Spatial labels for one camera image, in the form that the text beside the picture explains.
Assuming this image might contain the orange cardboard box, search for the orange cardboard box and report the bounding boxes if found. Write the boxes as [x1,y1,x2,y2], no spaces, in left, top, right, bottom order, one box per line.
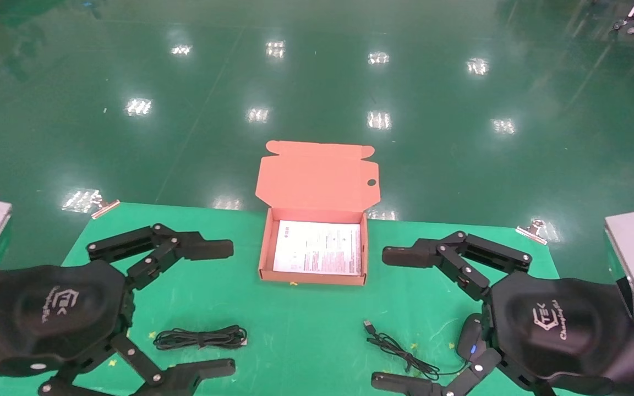
[255,140,380,287]

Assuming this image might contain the black data cable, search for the black data cable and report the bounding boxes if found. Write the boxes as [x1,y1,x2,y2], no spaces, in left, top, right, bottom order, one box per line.
[153,324,248,350]

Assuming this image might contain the green table mat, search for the green table mat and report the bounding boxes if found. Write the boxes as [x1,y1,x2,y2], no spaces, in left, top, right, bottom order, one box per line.
[0,202,571,396]

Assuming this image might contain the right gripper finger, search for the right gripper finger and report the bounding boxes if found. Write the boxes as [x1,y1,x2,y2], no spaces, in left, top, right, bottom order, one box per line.
[382,231,532,301]
[371,346,557,396]

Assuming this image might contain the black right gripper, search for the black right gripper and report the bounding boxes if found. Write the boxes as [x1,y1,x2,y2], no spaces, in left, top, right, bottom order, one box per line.
[485,272,634,386]

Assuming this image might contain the white printed leaflet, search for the white printed leaflet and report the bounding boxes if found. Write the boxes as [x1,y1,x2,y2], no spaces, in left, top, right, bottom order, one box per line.
[273,220,362,276]

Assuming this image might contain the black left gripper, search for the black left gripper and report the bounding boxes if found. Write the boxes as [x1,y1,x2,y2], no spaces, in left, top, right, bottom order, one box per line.
[0,223,236,396]

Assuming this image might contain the black wired mouse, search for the black wired mouse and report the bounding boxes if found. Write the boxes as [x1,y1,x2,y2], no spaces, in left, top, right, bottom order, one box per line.
[363,313,487,381]

